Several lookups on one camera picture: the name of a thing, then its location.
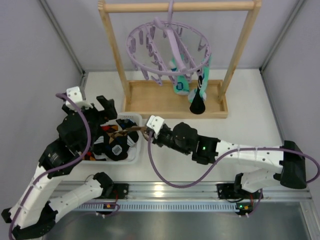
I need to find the brown striped sock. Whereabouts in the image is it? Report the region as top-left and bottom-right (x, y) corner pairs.
(117, 126), (149, 140)

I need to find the black white striped sock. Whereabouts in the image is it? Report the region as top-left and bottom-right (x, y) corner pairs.
(189, 74), (206, 115)

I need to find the brown argyle sock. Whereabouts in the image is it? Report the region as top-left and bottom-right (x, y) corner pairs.
(101, 124), (119, 139)

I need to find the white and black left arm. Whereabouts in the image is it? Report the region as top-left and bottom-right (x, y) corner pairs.
(1, 93), (118, 240)

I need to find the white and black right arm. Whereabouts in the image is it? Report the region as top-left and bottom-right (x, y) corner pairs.
(146, 122), (307, 193)

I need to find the purple round clip hanger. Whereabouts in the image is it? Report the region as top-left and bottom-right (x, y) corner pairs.
(125, 0), (212, 86)

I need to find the white plastic basket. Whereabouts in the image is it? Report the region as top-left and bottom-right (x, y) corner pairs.
(80, 112), (143, 165)

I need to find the orange argyle sock in basket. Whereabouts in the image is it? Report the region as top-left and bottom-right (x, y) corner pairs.
(83, 151), (96, 161)

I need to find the wooden hanging rack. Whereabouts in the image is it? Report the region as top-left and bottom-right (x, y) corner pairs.
(98, 0), (262, 119)

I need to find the mint green sock left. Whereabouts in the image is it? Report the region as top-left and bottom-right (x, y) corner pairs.
(168, 57), (190, 96)

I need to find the mint green sock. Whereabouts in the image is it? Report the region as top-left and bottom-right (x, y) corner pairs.
(168, 57), (190, 96)
(188, 56), (212, 103)

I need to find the mint green sock right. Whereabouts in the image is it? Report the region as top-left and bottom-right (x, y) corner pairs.
(188, 56), (212, 103)

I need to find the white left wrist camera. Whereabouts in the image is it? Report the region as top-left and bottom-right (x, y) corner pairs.
(66, 86), (93, 109)

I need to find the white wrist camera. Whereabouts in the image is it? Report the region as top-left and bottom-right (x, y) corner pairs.
(66, 86), (93, 109)
(145, 115), (165, 139)

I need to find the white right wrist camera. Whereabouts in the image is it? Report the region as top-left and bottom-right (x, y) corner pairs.
(145, 115), (165, 139)

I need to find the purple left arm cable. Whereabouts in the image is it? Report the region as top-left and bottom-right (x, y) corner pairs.
(8, 92), (121, 240)

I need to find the aluminium mounting rail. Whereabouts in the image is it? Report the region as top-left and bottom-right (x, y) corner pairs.
(49, 181), (313, 201)

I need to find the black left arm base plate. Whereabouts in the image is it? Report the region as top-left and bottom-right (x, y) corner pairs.
(98, 183), (130, 200)

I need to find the grey slotted cable duct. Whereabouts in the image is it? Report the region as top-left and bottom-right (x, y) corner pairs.
(74, 201), (241, 213)

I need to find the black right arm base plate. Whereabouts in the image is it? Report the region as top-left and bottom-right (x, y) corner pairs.
(216, 183), (261, 203)

